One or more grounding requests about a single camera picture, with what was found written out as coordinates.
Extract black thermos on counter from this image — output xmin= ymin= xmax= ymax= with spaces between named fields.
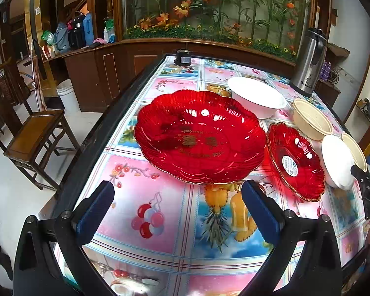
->
xmin=67 ymin=13 xmax=86 ymax=50

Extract large red glass plate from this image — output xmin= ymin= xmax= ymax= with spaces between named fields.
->
xmin=134 ymin=90 xmax=266 ymax=185

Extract blue water container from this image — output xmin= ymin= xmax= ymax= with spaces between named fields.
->
xmin=83 ymin=13 xmax=94 ymax=45

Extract wooden counter cabinet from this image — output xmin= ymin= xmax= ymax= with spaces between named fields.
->
xmin=42 ymin=38 xmax=341 ymax=113

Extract small black device on table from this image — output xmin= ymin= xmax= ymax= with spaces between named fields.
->
xmin=174 ymin=49 xmax=192 ymax=67

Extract stainless steel thermos jug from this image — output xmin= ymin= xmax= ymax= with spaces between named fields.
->
xmin=289 ymin=27 xmax=327 ymax=97

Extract beige plastic bowl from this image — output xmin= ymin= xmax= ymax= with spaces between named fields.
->
xmin=293 ymin=98 xmax=333 ymax=141
xmin=341 ymin=132 xmax=368 ymax=172

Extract wooden chair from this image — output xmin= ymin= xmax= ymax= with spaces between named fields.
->
xmin=0 ymin=58 xmax=80 ymax=192

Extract large white bowl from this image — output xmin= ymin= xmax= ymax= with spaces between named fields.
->
xmin=227 ymin=77 xmax=287 ymax=120

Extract white plastic bucket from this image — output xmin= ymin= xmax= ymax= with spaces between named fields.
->
xmin=56 ymin=79 xmax=80 ymax=114

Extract small red gold-rimmed plate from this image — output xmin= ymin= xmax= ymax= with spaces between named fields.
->
xmin=266 ymin=122 xmax=325 ymax=202

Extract artificial flower display case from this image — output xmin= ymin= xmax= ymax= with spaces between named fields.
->
xmin=123 ymin=0 xmax=311 ymax=62

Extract small white bowl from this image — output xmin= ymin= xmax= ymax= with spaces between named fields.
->
xmin=321 ymin=135 xmax=355 ymax=190

